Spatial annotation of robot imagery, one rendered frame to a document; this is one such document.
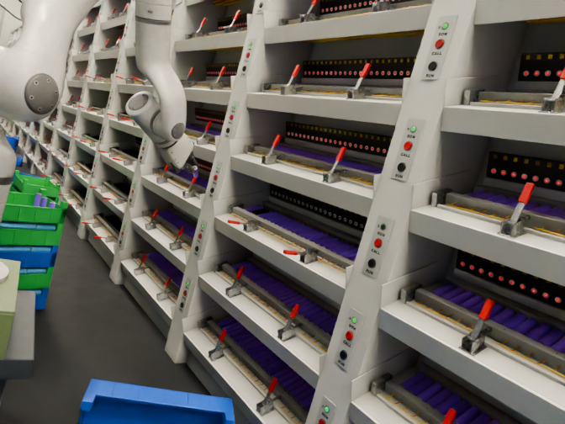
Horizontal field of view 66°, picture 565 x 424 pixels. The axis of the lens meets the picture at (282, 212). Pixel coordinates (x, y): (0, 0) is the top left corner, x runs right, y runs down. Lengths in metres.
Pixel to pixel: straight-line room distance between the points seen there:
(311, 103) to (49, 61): 0.59
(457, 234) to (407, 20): 0.47
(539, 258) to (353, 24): 0.68
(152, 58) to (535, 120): 0.89
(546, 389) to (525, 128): 0.40
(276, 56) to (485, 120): 0.80
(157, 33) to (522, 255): 0.95
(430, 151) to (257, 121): 0.70
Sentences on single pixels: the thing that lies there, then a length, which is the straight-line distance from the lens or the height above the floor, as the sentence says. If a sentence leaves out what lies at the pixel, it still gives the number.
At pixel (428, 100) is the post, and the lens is 0.90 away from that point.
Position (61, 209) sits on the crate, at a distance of 1.69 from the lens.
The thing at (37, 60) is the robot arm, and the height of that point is 0.79.
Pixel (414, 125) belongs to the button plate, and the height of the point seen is 0.87.
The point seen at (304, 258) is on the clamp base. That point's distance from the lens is 1.04.
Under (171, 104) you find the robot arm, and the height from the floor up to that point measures 0.80.
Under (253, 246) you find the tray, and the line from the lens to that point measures 1.22.
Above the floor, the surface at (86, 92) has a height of 0.84.
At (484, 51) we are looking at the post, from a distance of 0.98.
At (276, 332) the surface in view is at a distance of 1.14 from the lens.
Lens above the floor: 0.73
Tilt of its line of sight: 6 degrees down
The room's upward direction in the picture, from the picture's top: 16 degrees clockwise
